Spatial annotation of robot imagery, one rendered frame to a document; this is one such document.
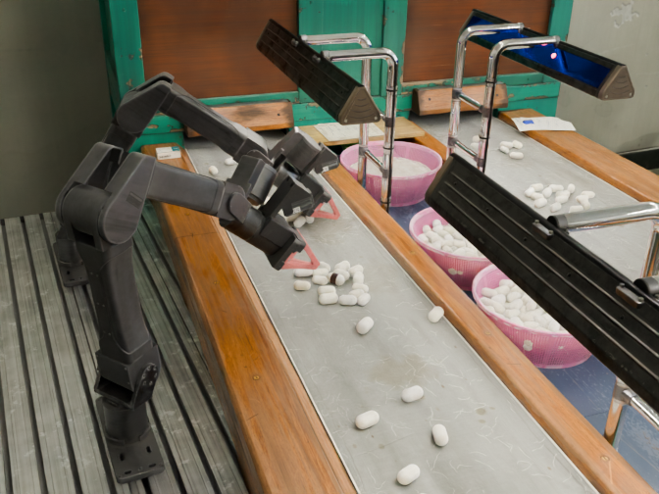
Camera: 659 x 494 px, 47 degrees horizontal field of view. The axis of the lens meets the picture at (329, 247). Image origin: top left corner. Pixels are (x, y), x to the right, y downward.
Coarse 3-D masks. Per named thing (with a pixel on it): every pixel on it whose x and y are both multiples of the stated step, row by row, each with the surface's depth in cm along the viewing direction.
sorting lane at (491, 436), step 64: (256, 256) 157; (320, 256) 157; (384, 256) 158; (320, 320) 136; (384, 320) 136; (320, 384) 120; (384, 384) 120; (448, 384) 120; (384, 448) 107; (448, 448) 107; (512, 448) 107
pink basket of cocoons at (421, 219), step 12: (420, 216) 170; (432, 216) 173; (420, 228) 170; (420, 240) 158; (432, 252) 156; (444, 252) 153; (444, 264) 156; (456, 264) 154; (468, 264) 153; (480, 264) 153; (492, 264) 153; (456, 276) 157; (468, 288) 158
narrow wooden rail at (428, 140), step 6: (408, 120) 230; (426, 132) 220; (402, 138) 224; (408, 138) 221; (414, 138) 217; (420, 138) 215; (426, 138) 215; (432, 138) 215; (420, 144) 214; (426, 144) 211; (432, 144) 211; (438, 144) 211; (438, 150) 207; (444, 150) 207; (444, 156) 203; (444, 162) 201
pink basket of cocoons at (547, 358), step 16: (480, 272) 146; (496, 272) 149; (480, 288) 145; (480, 304) 136; (496, 320) 133; (528, 336) 131; (544, 336) 129; (560, 336) 128; (528, 352) 133; (544, 352) 132; (560, 352) 132; (576, 352) 132; (544, 368) 135; (560, 368) 135
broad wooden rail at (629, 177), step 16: (512, 112) 238; (528, 112) 239; (544, 144) 218; (560, 144) 213; (576, 144) 213; (592, 144) 213; (576, 160) 205; (592, 160) 202; (608, 160) 202; (624, 160) 202; (608, 176) 194; (624, 176) 192; (640, 176) 192; (656, 176) 192; (624, 192) 189; (640, 192) 184; (656, 192) 183
